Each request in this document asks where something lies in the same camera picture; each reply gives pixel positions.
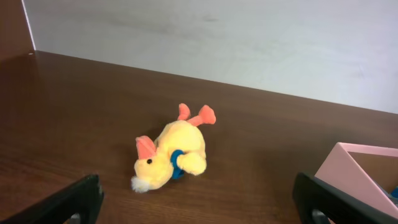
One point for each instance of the yellow plush bunny toy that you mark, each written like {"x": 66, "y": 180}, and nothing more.
{"x": 179, "y": 149}

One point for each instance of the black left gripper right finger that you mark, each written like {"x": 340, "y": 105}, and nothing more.
{"x": 318, "y": 202}

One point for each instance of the white cardboard box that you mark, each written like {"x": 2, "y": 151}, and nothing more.
{"x": 363, "y": 172}

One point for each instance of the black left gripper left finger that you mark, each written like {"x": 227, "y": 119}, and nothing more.
{"x": 83, "y": 198}

